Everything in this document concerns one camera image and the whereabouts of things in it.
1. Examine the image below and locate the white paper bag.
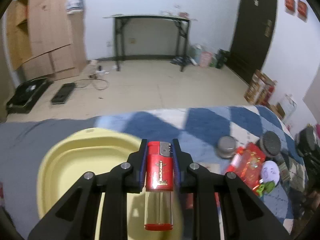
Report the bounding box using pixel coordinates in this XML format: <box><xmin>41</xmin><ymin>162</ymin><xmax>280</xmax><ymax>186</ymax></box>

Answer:
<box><xmin>276</xmin><ymin>94</ymin><xmax>297</xmax><ymax>121</ymax></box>

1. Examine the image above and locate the red transparent lighter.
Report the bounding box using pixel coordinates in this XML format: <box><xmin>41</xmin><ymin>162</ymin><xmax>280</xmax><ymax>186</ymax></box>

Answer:
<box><xmin>144</xmin><ymin>141</ymin><xmax>174</xmax><ymax>231</ymax></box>

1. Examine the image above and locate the large red cigarette box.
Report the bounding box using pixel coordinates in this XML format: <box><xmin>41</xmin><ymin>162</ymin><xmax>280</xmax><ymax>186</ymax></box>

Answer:
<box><xmin>234</xmin><ymin>142</ymin><xmax>266</xmax><ymax>191</ymax></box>

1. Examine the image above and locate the purple plush eggplant toy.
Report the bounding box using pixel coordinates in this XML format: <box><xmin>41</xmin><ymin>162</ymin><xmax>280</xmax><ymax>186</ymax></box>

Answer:
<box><xmin>255</xmin><ymin>160</ymin><xmax>280</xmax><ymax>197</ymax></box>

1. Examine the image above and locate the dark brown door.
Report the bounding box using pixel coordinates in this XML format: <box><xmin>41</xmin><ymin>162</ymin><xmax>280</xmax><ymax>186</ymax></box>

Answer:
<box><xmin>227</xmin><ymin>0</ymin><xmax>277</xmax><ymax>83</ymax></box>

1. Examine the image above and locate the black open equipment case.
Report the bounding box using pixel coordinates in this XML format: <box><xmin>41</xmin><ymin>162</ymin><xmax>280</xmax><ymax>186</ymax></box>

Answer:
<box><xmin>5</xmin><ymin>77</ymin><xmax>53</xmax><ymax>114</ymax></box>

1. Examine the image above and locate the yellow plastic basin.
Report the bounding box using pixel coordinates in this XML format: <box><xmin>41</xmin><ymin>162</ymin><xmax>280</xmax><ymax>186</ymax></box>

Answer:
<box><xmin>36</xmin><ymin>127</ymin><xmax>185</xmax><ymax>240</ymax></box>

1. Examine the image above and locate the red fire extinguisher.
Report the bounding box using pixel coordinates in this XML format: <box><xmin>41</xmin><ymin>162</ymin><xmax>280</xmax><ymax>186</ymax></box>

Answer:
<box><xmin>261</xmin><ymin>80</ymin><xmax>277</xmax><ymax>106</ymax></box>

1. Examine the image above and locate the black cable on floor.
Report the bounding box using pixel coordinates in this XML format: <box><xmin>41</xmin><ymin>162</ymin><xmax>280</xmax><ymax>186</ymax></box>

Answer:
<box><xmin>75</xmin><ymin>77</ymin><xmax>110</xmax><ymax>91</ymax></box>

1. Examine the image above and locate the pink snack bag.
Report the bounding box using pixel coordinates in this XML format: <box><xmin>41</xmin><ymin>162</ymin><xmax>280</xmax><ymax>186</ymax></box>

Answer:
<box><xmin>199</xmin><ymin>51</ymin><xmax>212</xmax><ymax>68</ymax></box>

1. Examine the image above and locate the grey bed sheet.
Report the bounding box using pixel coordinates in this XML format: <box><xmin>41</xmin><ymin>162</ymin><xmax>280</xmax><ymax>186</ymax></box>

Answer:
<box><xmin>1</xmin><ymin>118</ymin><xmax>96</xmax><ymax>238</ymax></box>

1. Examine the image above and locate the red white cigarette pack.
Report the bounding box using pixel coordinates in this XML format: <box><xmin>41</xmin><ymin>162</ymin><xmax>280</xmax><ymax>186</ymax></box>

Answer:
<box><xmin>225</xmin><ymin>146</ymin><xmax>245</xmax><ymax>173</ymax></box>

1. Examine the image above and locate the brown printed cardboard box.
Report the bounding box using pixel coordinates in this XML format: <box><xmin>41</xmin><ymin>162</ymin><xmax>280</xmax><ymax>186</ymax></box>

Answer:
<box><xmin>244</xmin><ymin>70</ymin><xmax>273</xmax><ymax>105</ymax></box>

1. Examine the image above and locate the white blue hanging bag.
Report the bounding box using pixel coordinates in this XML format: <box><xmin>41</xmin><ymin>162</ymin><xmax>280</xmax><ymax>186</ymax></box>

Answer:
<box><xmin>65</xmin><ymin>0</ymin><xmax>84</xmax><ymax>15</ymax></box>

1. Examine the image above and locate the wooden wardrobe cabinet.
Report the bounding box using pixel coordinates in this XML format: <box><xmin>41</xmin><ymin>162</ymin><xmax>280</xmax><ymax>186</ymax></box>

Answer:
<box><xmin>5</xmin><ymin>0</ymin><xmax>87</xmax><ymax>80</ymax></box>

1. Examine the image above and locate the blue white checkered rug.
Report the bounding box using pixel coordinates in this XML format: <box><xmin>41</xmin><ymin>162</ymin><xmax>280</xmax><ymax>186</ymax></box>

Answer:
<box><xmin>94</xmin><ymin>104</ymin><xmax>298</xmax><ymax>233</ymax></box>

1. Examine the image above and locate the black folding table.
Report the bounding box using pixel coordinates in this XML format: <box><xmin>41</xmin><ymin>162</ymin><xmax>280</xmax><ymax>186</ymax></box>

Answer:
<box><xmin>104</xmin><ymin>14</ymin><xmax>194</xmax><ymax>72</ymax></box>

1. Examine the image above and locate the black foam tray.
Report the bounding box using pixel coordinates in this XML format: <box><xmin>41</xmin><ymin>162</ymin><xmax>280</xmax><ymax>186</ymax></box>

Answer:
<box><xmin>51</xmin><ymin>82</ymin><xmax>76</xmax><ymax>105</ymax></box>

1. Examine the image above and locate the grey upturned metal bowl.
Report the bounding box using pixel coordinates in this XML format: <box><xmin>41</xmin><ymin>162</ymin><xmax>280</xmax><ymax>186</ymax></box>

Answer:
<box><xmin>216</xmin><ymin>136</ymin><xmax>236</xmax><ymax>159</ymax></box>

